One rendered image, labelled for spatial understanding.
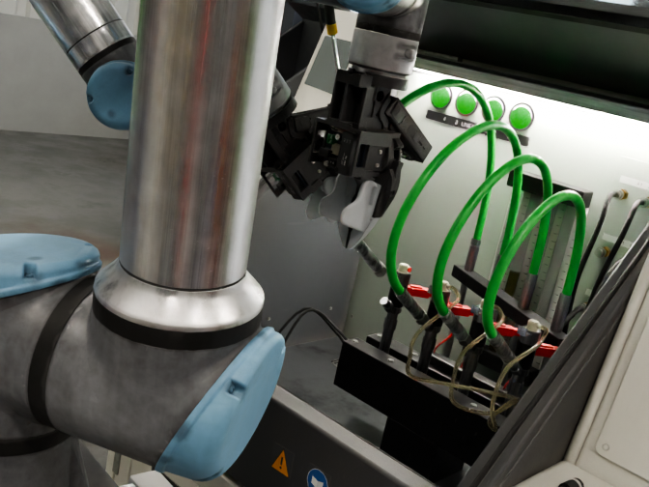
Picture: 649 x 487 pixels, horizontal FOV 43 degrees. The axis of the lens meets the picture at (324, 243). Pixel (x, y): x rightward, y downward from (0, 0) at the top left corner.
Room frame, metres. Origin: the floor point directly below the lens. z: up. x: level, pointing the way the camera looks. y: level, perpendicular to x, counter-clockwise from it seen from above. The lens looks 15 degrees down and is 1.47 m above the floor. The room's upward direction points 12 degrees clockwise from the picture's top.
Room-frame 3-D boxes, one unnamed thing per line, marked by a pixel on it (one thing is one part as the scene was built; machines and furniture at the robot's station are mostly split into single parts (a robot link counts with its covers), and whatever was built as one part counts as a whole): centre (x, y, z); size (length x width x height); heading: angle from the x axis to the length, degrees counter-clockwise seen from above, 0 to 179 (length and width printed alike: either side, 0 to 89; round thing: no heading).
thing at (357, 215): (0.94, -0.03, 1.26); 0.06 x 0.03 x 0.09; 139
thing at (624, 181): (1.31, -0.49, 1.20); 0.13 x 0.03 x 0.31; 49
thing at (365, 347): (1.19, -0.22, 0.91); 0.34 x 0.10 x 0.15; 49
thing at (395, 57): (0.95, -0.02, 1.45); 0.08 x 0.08 x 0.05
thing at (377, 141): (0.95, -0.02, 1.37); 0.09 x 0.08 x 0.12; 139
